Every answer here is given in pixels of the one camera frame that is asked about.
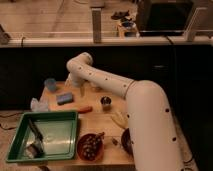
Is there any cup with orange contents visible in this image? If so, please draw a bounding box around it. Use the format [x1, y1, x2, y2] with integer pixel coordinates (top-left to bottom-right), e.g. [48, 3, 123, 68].
[92, 86, 102, 92]

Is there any green plastic tray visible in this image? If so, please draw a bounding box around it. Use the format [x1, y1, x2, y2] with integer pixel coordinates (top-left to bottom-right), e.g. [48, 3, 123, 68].
[6, 111, 78, 163]

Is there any small metal clip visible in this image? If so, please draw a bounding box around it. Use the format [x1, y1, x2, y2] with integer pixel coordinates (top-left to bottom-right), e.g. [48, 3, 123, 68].
[111, 138, 121, 147]

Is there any black dish brush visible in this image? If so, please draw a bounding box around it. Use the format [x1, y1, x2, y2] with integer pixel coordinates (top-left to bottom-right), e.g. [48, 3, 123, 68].
[25, 120, 44, 159]

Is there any wooden table board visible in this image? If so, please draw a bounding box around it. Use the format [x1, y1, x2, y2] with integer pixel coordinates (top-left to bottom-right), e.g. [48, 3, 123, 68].
[17, 80, 168, 167]

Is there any black monitor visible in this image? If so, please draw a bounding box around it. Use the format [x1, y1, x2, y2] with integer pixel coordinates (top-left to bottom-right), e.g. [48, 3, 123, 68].
[136, 0, 193, 35]

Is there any red bowl with grapes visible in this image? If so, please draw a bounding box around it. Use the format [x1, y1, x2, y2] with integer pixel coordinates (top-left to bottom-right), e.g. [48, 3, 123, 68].
[77, 132, 104, 162]

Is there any blue sponge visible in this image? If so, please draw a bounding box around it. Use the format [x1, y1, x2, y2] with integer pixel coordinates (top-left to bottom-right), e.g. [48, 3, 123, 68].
[56, 93, 73, 105]

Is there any blue plastic cup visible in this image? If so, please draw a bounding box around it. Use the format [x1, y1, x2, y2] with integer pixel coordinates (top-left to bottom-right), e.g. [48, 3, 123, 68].
[44, 78, 57, 92]

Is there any yellow banana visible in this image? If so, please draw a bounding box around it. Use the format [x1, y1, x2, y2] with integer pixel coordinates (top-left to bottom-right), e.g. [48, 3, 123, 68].
[111, 111, 128, 129]

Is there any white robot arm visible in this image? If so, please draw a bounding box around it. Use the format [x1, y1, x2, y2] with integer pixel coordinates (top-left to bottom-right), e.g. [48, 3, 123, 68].
[66, 52, 185, 171]

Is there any orange carrot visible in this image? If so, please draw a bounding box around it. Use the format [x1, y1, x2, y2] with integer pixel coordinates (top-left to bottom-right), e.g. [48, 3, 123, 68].
[50, 106, 93, 114]

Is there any purple bowl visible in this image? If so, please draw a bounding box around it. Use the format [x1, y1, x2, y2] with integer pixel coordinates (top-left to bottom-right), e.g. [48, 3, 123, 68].
[121, 129, 133, 155]

